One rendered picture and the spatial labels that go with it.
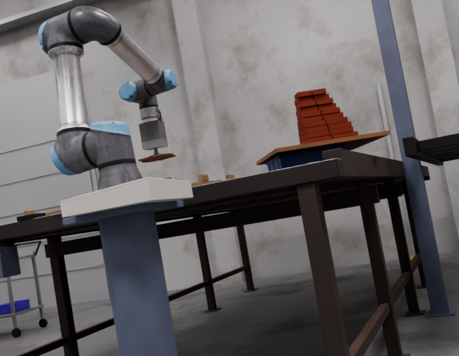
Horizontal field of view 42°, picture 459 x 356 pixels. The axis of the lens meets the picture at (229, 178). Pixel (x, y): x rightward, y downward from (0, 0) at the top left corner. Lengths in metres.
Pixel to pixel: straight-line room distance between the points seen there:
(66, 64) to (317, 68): 5.47
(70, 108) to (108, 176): 0.29
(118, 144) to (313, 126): 1.26
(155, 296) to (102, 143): 0.48
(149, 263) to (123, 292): 0.11
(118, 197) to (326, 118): 1.48
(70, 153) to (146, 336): 0.60
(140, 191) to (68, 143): 0.40
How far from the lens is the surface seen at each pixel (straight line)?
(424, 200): 3.80
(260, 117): 7.36
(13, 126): 9.05
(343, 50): 7.25
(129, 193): 1.62
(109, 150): 1.82
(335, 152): 1.95
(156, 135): 2.37
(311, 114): 2.87
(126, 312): 1.79
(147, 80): 2.23
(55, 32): 2.07
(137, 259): 1.77
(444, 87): 6.92
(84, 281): 8.44
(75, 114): 1.96
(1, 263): 2.50
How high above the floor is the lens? 0.79
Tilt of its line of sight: 4 degrees up
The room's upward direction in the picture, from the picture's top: 10 degrees counter-clockwise
